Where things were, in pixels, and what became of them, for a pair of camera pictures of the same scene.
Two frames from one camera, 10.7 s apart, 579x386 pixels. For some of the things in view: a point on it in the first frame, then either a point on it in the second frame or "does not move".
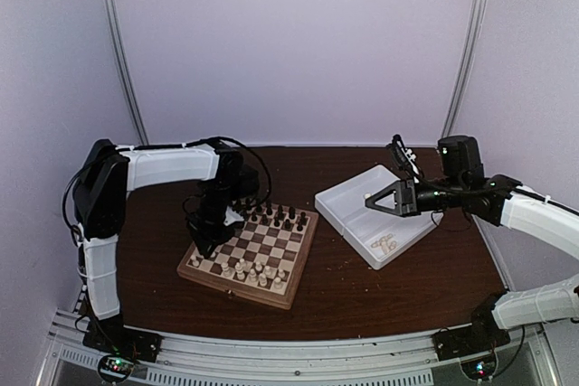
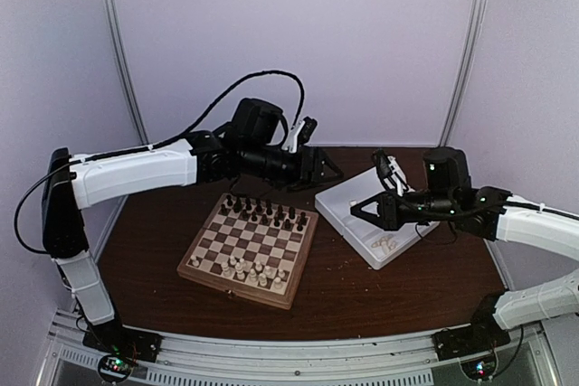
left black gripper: [203, 238] → [311, 174]
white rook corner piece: [194, 262] does not move
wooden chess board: [264, 260] does not move
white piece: [227, 273] does not move
